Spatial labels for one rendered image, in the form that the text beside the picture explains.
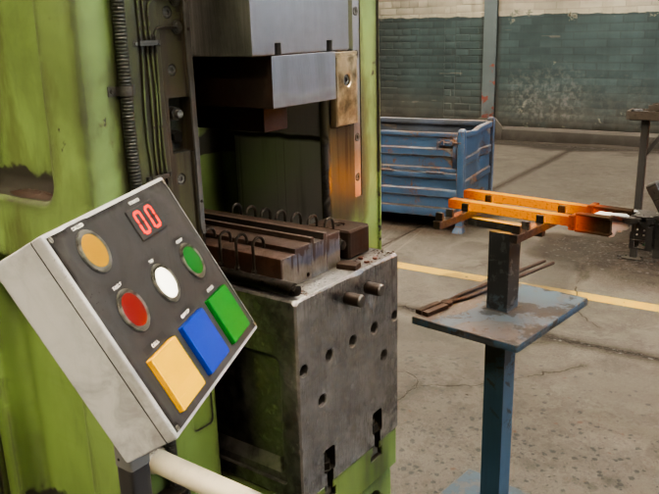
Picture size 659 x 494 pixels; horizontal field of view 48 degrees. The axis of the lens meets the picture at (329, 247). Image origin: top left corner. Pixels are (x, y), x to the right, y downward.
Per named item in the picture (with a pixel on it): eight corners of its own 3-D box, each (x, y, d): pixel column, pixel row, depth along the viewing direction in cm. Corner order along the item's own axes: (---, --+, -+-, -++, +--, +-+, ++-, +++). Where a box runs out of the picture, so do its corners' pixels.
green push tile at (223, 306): (251, 323, 115) (225, 282, 114) (236, 343, 108) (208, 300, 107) (242, 327, 116) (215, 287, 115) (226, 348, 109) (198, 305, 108)
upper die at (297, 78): (336, 99, 153) (335, 51, 150) (274, 109, 137) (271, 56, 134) (190, 93, 176) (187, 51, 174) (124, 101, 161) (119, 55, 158)
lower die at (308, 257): (340, 264, 163) (339, 226, 160) (281, 291, 147) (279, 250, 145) (202, 237, 187) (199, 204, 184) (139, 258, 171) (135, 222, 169)
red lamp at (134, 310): (158, 322, 93) (155, 289, 91) (128, 335, 89) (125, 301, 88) (141, 318, 94) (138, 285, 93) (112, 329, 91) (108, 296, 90)
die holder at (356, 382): (398, 425, 183) (398, 252, 171) (303, 506, 154) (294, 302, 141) (229, 370, 215) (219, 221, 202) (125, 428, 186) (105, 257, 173)
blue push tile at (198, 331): (231, 350, 106) (202, 306, 104) (213, 373, 99) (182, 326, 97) (221, 355, 107) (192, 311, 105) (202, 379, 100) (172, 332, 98)
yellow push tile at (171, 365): (207, 382, 96) (175, 334, 95) (185, 410, 89) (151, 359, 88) (196, 387, 97) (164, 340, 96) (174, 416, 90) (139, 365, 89)
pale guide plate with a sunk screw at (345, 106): (358, 123, 182) (357, 50, 177) (337, 127, 175) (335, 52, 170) (351, 122, 183) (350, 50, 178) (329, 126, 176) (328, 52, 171)
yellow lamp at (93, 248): (120, 265, 91) (116, 230, 90) (88, 275, 88) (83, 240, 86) (104, 261, 93) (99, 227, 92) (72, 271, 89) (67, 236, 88)
